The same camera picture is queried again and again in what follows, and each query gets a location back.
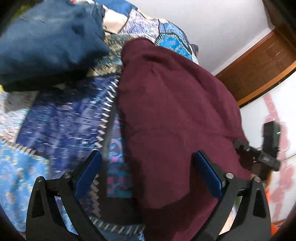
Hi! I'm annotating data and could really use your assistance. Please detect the wooden door frame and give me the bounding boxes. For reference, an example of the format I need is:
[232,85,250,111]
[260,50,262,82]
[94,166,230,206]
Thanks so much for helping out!
[216,1,295,107]

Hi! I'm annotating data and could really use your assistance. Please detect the orange right sleeve forearm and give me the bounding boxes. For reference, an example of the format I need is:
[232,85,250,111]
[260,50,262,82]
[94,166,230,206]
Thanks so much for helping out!
[264,186,279,237]

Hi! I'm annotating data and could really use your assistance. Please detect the folded blue jeans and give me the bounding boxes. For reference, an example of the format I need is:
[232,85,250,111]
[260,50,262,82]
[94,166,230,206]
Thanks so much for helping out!
[1,1,109,91]

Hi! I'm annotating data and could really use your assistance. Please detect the blue patchwork quilt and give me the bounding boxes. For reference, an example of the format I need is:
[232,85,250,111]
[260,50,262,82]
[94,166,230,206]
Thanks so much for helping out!
[1,1,197,240]

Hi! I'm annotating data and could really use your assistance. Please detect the maroon knit sweater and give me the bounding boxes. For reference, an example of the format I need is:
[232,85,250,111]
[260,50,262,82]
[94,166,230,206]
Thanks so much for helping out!
[118,38,251,240]

